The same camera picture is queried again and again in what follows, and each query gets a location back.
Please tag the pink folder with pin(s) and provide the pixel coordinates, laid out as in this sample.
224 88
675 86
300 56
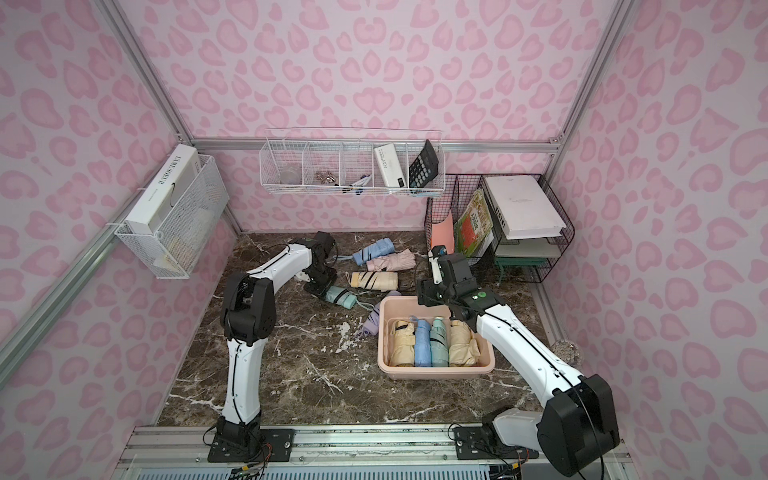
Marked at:
442 234

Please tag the white long box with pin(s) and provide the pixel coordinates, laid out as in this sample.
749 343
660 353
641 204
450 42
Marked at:
164 191

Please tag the white wire wall basket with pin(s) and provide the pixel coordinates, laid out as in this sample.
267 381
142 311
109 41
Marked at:
338 160

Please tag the black calculator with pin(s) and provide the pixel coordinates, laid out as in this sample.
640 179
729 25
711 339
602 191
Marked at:
424 168

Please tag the lavender purple umbrella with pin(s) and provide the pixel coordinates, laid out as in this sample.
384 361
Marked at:
370 327

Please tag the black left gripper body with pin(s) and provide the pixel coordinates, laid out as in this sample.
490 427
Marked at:
321 281

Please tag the pink plastic storage box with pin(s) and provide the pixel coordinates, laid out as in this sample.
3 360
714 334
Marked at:
407 308

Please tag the green red book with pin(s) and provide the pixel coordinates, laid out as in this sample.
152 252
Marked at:
473 228

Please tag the beige umbrella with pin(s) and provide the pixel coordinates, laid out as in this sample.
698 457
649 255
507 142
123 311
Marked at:
403 341

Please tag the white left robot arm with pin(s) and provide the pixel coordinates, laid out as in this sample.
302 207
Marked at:
249 316

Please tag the pink folded umbrella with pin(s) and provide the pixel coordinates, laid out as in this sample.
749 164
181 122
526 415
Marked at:
394 262

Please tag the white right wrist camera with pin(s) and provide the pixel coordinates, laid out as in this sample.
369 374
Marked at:
434 255

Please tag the black wire desk organizer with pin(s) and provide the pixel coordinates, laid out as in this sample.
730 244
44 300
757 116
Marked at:
526 260

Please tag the small white box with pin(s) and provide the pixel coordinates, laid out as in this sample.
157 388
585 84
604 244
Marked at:
389 166

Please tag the white mesh side basket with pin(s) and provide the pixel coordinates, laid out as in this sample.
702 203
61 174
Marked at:
172 252

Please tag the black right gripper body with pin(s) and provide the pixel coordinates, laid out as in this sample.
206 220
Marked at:
443 264

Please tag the light blue umbrella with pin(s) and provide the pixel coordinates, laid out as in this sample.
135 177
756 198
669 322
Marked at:
422 346
380 248

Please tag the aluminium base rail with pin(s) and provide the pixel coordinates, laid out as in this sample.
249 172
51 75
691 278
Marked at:
377 451

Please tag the tan khaki umbrella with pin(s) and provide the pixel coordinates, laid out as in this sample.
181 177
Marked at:
463 346

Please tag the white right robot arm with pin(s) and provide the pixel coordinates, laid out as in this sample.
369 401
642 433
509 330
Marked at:
578 424

